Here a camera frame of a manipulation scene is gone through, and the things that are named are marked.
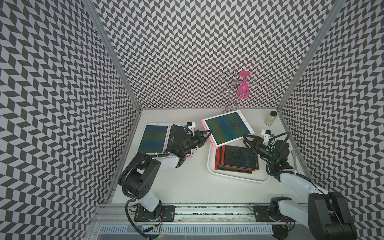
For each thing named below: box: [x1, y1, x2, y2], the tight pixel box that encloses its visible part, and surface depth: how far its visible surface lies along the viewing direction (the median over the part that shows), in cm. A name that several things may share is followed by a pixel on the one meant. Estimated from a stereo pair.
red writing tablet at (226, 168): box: [215, 146, 255, 174], surface depth 93 cm
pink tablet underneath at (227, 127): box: [201, 110, 255, 149], surface depth 86 cm
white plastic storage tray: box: [207, 138, 271, 183], surface depth 86 cm
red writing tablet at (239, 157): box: [221, 145, 259, 171], surface depth 92 cm
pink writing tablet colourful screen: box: [135, 122, 170, 155], surface depth 105 cm
